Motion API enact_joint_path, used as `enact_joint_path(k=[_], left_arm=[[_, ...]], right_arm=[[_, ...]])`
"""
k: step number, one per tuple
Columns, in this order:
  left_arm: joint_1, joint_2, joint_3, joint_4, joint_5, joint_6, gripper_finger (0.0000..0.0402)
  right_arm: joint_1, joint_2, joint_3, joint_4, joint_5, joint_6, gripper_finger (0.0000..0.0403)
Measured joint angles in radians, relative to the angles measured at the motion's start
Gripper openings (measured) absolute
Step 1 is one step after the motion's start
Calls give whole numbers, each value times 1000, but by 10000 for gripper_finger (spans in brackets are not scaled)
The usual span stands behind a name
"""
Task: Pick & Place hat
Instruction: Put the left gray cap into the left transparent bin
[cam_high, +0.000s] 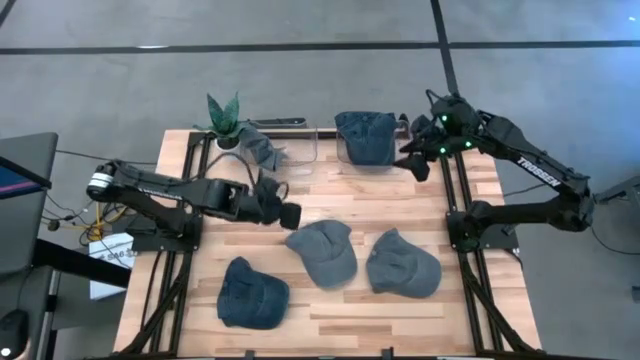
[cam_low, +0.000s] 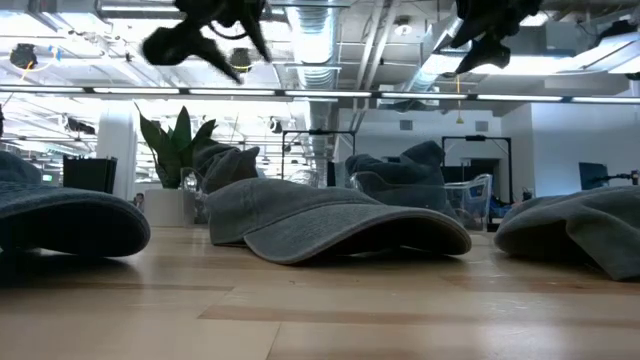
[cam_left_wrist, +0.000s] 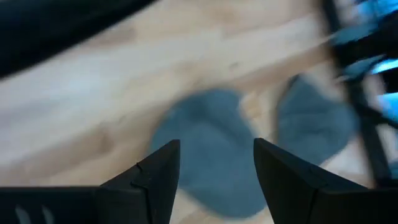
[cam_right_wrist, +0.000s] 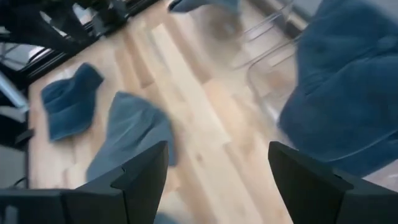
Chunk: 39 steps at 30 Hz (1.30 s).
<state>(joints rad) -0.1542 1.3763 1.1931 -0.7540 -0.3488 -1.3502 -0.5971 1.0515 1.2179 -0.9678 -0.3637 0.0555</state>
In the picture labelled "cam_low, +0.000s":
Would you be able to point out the silver smooth ventilation duct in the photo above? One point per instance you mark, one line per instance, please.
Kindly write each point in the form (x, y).
(440, 45)

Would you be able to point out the long ceiling light strip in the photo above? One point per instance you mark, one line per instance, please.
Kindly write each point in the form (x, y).
(325, 94)

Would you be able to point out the clear plastic bin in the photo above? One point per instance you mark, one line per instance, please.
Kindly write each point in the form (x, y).
(472, 200)
(190, 197)

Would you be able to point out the green snake plant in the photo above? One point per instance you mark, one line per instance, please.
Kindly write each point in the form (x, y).
(175, 145)

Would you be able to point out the blue computer monitor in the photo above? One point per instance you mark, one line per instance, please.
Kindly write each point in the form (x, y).
(592, 175)

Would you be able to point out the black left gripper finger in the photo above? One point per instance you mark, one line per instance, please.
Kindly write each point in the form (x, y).
(175, 45)
(257, 35)

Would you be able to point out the black dome ceiling camera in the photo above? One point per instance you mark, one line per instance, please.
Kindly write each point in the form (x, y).
(23, 56)
(242, 62)

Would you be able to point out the person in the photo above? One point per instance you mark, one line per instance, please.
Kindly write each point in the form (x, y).
(139, 202)

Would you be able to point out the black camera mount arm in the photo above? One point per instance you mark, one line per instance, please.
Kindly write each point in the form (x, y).
(620, 176)

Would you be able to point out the grey denim baseball cap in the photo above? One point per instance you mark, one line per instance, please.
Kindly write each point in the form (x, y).
(300, 215)
(225, 167)
(575, 220)

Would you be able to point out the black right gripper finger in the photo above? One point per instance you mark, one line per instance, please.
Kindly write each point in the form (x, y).
(487, 55)
(470, 36)

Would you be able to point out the white round planter pot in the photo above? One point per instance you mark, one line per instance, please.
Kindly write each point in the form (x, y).
(165, 207)

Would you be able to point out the silver corrugated ventilation duct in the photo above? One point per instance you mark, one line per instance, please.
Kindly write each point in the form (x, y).
(315, 45)

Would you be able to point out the black box cabinet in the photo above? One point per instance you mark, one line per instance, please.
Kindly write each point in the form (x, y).
(90, 175)

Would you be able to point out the yellow hanging cone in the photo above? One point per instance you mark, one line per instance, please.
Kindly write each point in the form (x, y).
(459, 119)

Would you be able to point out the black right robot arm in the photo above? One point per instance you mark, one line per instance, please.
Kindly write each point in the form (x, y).
(620, 27)

